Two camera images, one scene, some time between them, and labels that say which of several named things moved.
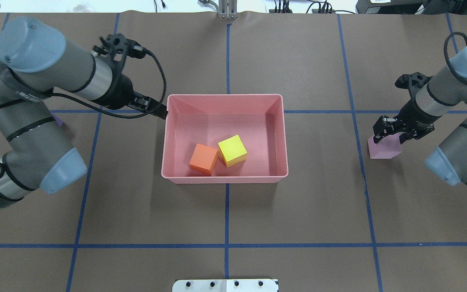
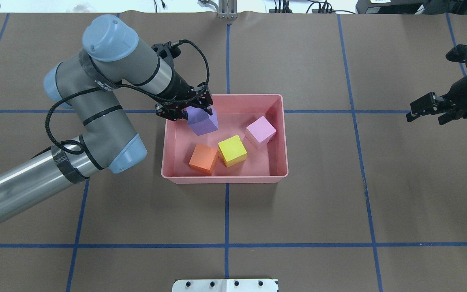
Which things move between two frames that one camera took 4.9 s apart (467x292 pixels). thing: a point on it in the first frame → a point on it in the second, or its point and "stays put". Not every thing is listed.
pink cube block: (387, 148) → (259, 132)
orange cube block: (203, 159) stays put
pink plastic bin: (258, 120) stays put
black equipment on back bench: (411, 7) stays put
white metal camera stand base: (226, 285) stays put
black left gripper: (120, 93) → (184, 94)
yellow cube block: (232, 151) stays put
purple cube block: (59, 121) → (201, 121)
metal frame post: (228, 9) stays put
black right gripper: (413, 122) → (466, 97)
